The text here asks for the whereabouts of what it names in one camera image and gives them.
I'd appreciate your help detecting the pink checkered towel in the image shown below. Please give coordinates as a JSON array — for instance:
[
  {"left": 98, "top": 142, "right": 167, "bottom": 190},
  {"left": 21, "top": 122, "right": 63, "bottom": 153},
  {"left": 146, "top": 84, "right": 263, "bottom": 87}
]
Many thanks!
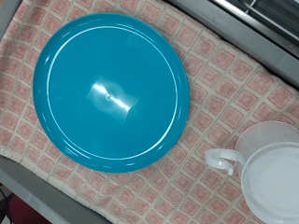
[{"left": 0, "top": 0, "right": 299, "bottom": 224}]

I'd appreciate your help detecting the blue plastic plate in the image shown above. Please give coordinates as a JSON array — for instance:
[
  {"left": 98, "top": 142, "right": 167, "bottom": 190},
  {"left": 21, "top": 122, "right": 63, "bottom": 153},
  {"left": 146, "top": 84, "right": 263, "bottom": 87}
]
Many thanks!
[{"left": 32, "top": 12, "right": 191, "bottom": 174}]

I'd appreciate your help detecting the white plastic mug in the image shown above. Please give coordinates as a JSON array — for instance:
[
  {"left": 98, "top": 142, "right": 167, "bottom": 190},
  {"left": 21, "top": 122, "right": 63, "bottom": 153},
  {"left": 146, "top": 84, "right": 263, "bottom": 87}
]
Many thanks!
[{"left": 205, "top": 120, "right": 299, "bottom": 224}]

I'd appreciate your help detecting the grey plastic crate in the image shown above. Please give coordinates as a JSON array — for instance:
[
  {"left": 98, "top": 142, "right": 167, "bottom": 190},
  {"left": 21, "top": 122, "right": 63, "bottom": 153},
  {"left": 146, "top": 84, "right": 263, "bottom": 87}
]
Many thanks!
[{"left": 0, "top": 0, "right": 299, "bottom": 224}]

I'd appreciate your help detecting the dark grey dish rack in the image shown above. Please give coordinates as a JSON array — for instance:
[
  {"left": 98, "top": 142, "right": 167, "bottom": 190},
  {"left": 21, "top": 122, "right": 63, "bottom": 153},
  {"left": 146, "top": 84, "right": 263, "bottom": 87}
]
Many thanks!
[{"left": 236, "top": 0, "right": 299, "bottom": 48}]

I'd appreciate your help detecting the metal wire dish rack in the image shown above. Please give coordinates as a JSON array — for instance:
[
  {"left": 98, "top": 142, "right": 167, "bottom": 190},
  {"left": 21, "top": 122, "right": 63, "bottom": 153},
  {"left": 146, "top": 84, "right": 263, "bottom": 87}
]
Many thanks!
[{"left": 213, "top": 0, "right": 299, "bottom": 45}]

